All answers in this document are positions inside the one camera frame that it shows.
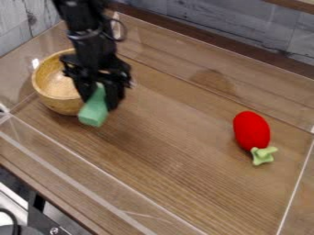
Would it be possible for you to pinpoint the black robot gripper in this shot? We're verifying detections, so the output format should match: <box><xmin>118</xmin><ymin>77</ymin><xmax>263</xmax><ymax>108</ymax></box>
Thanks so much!
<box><xmin>59</xmin><ymin>28</ymin><xmax>133</xmax><ymax>112</ymax></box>

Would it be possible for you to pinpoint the green rectangular block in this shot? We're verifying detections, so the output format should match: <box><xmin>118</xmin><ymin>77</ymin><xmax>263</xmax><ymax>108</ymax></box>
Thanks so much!
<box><xmin>79</xmin><ymin>83</ymin><xmax>110</xmax><ymax>127</ymax></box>

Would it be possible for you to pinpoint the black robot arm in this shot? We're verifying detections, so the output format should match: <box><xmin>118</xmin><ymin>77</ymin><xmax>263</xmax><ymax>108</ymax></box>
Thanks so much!
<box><xmin>52</xmin><ymin>0</ymin><xmax>131</xmax><ymax>111</ymax></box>

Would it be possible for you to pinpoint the light wooden bowl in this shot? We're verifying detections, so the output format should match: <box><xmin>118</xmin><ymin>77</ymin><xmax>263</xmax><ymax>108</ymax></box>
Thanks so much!
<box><xmin>32</xmin><ymin>49</ymin><xmax>83</xmax><ymax>116</ymax></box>

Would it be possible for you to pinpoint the red plush strawberry toy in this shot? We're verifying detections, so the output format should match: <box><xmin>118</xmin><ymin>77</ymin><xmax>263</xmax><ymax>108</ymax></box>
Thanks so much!
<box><xmin>233</xmin><ymin>111</ymin><xmax>278</xmax><ymax>166</ymax></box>

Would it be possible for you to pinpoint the clear acrylic enclosure wall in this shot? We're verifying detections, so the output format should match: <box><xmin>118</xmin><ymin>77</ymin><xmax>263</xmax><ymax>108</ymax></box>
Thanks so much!
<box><xmin>0</xmin><ymin>17</ymin><xmax>314</xmax><ymax>235</ymax></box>

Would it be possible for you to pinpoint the black table leg bracket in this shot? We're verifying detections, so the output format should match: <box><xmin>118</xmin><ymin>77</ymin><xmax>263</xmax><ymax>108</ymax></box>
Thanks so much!
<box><xmin>27</xmin><ymin>191</ymin><xmax>83</xmax><ymax>235</ymax></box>

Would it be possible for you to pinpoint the black cable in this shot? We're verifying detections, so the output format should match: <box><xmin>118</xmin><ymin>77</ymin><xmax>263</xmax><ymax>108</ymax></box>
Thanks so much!
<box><xmin>0</xmin><ymin>207</ymin><xmax>22</xmax><ymax>235</ymax></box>

